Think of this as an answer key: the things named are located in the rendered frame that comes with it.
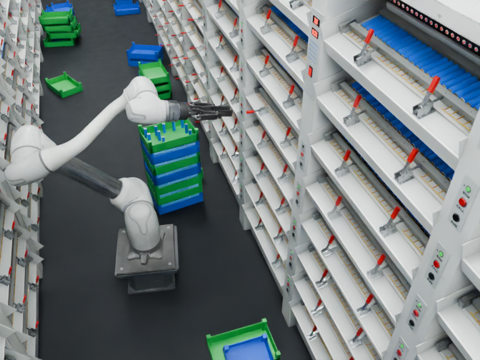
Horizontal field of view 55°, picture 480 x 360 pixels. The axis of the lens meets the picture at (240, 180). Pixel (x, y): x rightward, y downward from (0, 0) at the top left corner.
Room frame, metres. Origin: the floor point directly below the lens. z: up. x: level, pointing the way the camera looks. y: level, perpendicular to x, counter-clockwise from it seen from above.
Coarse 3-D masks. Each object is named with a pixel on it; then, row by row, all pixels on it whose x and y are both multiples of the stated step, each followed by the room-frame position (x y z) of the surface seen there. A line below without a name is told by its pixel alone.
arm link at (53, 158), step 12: (132, 84) 1.78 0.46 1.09; (144, 84) 1.76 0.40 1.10; (120, 96) 1.76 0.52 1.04; (132, 96) 1.72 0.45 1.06; (108, 108) 1.71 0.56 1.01; (120, 108) 1.72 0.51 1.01; (96, 120) 1.65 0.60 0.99; (108, 120) 1.67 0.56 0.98; (84, 132) 1.59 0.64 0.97; (96, 132) 1.61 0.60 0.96; (72, 144) 1.53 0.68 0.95; (84, 144) 1.55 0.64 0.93; (48, 156) 1.49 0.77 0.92; (60, 156) 1.50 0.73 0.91; (72, 156) 1.52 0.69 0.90; (48, 168) 1.47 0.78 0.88
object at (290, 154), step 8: (248, 88) 1.96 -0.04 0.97; (256, 88) 1.96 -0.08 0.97; (248, 96) 1.95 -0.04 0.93; (256, 96) 1.93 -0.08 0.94; (256, 104) 1.87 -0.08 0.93; (256, 112) 1.81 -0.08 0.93; (272, 112) 1.78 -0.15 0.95; (264, 120) 1.74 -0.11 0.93; (272, 120) 1.73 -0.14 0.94; (280, 120) 1.71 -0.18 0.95; (264, 128) 1.74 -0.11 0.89; (272, 128) 1.68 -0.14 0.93; (272, 136) 1.62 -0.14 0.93; (280, 136) 1.61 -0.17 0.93; (296, 144) 1.53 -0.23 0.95; (280, 152) 1.56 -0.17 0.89; (288, 152) 1.50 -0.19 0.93; (296, 152) 1.49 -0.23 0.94; (288, 160) 1.46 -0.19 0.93
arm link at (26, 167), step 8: (16, 152) 1.53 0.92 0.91; (24, 152) 1.52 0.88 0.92; (32, 152) 1.53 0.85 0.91; (16, 160) 1.49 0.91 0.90; (24, 160) 1.48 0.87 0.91; (32, 160) 1.48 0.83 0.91; (40, 160) 1.48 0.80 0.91; (8, 168) 1.47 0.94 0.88; (16, 168) 1.46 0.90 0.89; (24, 168) 1.45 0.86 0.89; (32, 168) 1.45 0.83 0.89; (40, 168) 1.46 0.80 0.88; (8, 176) 1.44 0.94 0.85; (16, 176) 1.44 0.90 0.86; (24, 176) 1.44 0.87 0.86; (32, 176) 1.44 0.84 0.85; (40, 176) 1.46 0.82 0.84; (16, 184) 1.44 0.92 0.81; (24, 184) 1.45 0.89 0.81
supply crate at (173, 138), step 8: (184, 120) 2.38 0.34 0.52; (152, 128) 2.31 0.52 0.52; (160, 128) 2.33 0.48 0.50; (168, 128) 2.35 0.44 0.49; (176, 128) 2.35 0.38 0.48; (184, 128) 2.35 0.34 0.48; (192, 128) 2.31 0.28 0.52; (144, 136) 2.26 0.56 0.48; (152, 136) 2.26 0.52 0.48; (168, 136) 2.26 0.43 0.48; (176, 136) 2.26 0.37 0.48; (184, 136) 2.19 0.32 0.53; (192, 136) 2.21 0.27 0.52; (144, 144) 2.18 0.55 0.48; (152, 144) 2.18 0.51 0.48; (160, 144) 2.12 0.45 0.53; (168, 144) 2.14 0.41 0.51; (176, 144) 2.17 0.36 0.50; (184, 144) 2.19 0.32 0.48; (152, 152) 2.10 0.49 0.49
